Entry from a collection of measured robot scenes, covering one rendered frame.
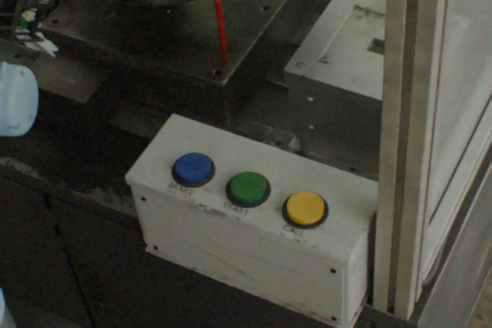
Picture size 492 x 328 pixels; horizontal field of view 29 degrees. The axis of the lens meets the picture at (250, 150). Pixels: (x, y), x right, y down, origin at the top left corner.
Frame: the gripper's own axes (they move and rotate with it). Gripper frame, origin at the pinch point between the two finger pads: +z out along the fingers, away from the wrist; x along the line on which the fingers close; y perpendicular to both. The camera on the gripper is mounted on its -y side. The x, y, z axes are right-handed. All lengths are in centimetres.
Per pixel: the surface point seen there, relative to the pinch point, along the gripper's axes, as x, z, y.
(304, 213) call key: -6.0, -2.2, 45.3
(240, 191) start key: -7.3, -4.1, 38.0
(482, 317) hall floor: -50, 94, 42
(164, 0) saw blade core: 4.2, 4.9, 11.6
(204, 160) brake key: -6.9, -3.6, 31.7
